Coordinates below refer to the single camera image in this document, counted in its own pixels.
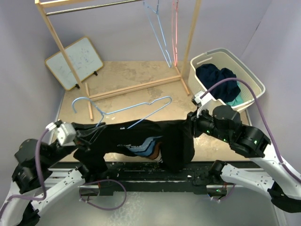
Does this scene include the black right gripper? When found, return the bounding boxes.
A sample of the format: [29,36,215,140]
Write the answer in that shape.
[178,104,232,143]

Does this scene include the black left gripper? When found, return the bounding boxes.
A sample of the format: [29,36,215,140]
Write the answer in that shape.
[43,120,107,166]

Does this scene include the light blue hanger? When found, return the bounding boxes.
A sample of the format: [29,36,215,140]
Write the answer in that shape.
[71,96,172,129]
[143,0,172,68]

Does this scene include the black garment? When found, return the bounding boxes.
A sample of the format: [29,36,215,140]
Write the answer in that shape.
[73,120,195,172]

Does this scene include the teal t shirt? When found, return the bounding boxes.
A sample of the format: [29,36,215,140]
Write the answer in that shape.
[226,81,244,106]

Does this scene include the navy blue t shirt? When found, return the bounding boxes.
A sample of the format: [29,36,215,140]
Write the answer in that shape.
[196,64,237,103]

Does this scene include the pink wire hanger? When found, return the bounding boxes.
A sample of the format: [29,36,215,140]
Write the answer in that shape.
[171,0,179,66]

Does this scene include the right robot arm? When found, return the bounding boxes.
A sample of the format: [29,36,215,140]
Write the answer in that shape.
[187,105,301,213]

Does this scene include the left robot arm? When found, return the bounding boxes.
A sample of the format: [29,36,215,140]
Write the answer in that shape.
[0,121,106,226]

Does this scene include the cream perforated laundry basket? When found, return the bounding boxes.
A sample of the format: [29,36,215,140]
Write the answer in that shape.
[188,48,266,112]

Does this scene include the wooden clothes rack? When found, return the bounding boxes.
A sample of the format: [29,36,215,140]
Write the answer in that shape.
[35,0,201,122]

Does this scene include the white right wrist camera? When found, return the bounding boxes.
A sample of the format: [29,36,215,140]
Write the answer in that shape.
[191,91,216,118]

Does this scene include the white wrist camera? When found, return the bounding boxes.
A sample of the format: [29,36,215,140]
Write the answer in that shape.
[45,120,77,146]
[191,91,216,118]

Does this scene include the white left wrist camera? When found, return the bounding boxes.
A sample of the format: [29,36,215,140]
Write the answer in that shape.
[45,120,77,146]

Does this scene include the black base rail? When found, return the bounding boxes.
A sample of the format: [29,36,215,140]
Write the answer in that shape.
[47,161,261,196]

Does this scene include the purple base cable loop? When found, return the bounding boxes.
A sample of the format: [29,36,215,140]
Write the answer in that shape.
[79,178,127,210]

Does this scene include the small whiteboard yellow frame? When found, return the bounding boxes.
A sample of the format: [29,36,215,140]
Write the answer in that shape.
[45,37,103,90]

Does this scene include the aluminium frame rail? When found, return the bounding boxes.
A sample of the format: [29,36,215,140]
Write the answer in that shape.
[16,164,290,226]

